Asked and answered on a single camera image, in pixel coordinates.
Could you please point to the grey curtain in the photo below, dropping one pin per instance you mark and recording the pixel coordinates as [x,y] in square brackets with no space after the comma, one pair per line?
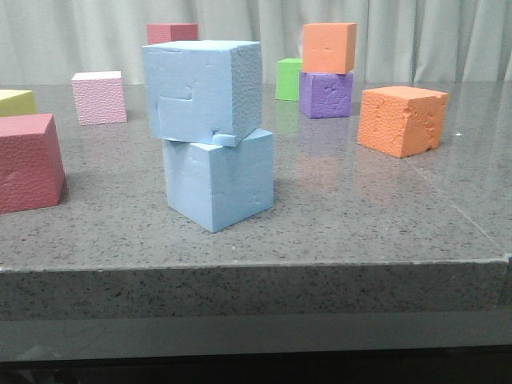
[46,42]

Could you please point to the damaged orange foam block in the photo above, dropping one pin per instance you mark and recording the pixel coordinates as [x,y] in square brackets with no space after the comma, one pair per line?
[402,120]

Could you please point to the large red foam block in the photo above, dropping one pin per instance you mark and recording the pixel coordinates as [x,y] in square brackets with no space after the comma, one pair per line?
[32,174]

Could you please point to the large blue foam block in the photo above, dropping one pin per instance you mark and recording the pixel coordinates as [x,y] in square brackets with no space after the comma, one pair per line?
[217,186]

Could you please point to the purple foam block right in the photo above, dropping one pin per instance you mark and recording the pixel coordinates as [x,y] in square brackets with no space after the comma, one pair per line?
[325,95]

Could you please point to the smooth orange foam block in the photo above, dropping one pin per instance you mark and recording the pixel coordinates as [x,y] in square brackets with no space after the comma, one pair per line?
[329,47]

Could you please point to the notched blue foam block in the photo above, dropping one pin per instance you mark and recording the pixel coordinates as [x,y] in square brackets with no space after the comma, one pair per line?
[204,91]

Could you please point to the green foam block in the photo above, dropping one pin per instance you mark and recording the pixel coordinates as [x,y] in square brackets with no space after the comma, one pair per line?
[287,81]

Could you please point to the yellow foam block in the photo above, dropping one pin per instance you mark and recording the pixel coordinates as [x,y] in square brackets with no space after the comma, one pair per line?
[17,102]

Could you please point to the red stacked foam block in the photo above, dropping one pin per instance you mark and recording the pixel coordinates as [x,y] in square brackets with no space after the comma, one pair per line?
[170,32]

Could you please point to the pink foam block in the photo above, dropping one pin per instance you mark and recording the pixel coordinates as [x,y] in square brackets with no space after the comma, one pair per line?
[99,97]

